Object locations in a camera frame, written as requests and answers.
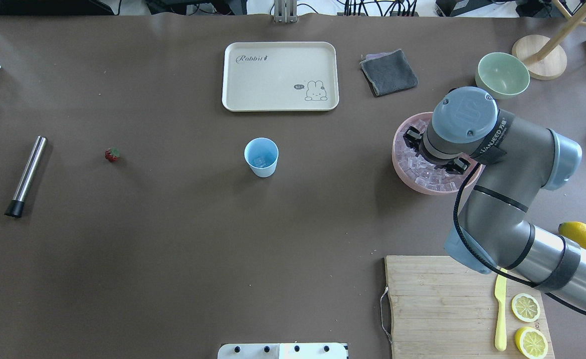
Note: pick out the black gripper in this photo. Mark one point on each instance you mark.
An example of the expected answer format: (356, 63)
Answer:
(412, 136)

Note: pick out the single ice cube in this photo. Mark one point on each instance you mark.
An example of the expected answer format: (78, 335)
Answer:
(259, 162)

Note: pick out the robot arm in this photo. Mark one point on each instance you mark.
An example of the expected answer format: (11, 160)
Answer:
(507, 161)

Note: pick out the pile of ice cubes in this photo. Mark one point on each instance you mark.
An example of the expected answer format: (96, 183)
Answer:
(412, 164)

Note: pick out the light blue cup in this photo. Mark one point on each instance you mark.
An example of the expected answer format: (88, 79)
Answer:
(261, 155)

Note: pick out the pink bowl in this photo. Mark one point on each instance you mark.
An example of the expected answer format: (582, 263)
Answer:
(405, 174)

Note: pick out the grey folded cloth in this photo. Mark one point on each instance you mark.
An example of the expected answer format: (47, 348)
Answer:
(388, 72)

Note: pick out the light green bowl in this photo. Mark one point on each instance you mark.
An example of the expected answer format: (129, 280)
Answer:
(502, 75)

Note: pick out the wooden stand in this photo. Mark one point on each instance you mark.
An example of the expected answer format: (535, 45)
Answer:
(543, 57)

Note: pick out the cream rabbit tray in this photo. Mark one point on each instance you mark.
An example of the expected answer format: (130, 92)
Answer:
(280, 76)

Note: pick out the wooden cutting board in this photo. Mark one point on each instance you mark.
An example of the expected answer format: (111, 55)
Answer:
(442, 310)

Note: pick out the yellow lemon right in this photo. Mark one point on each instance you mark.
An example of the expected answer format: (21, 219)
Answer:
(576, 231)

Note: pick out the lemon slice lower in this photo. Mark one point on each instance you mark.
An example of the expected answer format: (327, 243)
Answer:
(525, 307)

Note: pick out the lemon slice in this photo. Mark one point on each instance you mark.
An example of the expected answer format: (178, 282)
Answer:
(525, 307)
(531, 343)

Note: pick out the yellow plastic knife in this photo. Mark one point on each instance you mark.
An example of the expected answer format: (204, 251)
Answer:
(500, 289)

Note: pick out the lemon slice upper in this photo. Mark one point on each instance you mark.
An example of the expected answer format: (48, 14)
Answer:
(531, 343)

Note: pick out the small strawberry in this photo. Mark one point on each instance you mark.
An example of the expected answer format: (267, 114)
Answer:
(112, 154)

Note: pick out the steel muddler black tip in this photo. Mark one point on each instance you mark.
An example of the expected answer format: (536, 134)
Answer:
(16, 205)

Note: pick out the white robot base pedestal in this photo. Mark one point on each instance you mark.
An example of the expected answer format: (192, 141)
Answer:
(331, 350)

